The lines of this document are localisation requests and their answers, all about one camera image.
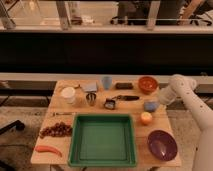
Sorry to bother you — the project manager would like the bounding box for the small metal square container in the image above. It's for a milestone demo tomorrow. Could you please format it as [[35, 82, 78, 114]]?
[[104, 99, 116, 110]]

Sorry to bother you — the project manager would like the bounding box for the wooden table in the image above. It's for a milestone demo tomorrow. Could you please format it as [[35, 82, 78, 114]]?
[[30, 79, 183, 168]]

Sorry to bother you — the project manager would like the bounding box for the white paper cup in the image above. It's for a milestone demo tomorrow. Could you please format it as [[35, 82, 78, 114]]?
[[61, 87, 76, 104]]

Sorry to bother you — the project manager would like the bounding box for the green plastic tray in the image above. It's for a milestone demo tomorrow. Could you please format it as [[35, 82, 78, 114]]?
[[67, 114, 137, 167]]

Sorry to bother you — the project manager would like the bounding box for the metal fork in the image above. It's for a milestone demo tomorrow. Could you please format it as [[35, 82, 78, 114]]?
[[52, 112, 73, 117]]

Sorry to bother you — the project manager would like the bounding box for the blue sponge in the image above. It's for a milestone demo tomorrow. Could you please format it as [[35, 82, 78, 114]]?
[[144, 101, 159, 112]]

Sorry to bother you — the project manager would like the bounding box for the blue plastic cup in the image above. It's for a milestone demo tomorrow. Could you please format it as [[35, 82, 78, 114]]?
[[101, 76, 112, 90]]

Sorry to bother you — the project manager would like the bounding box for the purple bowl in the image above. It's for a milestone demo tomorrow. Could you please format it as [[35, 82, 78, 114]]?
[[147, 130, 178, 161]]

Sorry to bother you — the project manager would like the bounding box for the orange fruit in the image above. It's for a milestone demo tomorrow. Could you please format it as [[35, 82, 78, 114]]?
[[140, 112, 153, 125]]

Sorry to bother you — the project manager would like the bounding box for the metal whisk cup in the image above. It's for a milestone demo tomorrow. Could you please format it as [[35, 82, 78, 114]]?
[[86, 92, 97, 106]]

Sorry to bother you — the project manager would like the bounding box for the orange carrot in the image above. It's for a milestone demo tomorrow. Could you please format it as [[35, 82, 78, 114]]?
[[34, 145, 62, 157]]

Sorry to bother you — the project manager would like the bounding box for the black rectangular block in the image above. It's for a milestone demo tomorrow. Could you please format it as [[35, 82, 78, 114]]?
[[115, 83, 133, 89]]

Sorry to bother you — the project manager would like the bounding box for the orange red bowl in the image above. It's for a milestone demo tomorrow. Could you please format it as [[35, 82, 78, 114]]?
[[138, 76, 158, 94]]

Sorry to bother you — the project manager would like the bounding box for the black chair base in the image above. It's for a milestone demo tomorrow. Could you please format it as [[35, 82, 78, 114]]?
[[0, 120, 25, 135]]

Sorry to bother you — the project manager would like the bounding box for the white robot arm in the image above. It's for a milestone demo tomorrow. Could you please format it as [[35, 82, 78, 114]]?
[[158, 74, 213, 171]]

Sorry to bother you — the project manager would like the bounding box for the black handled tool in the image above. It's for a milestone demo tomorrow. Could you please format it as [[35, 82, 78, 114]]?
[[112, 95, 140, 101]]

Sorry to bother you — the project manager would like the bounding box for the bunch of red grapes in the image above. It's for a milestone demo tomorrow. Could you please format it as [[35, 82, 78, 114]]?
[[39, 122, 72, 138]]

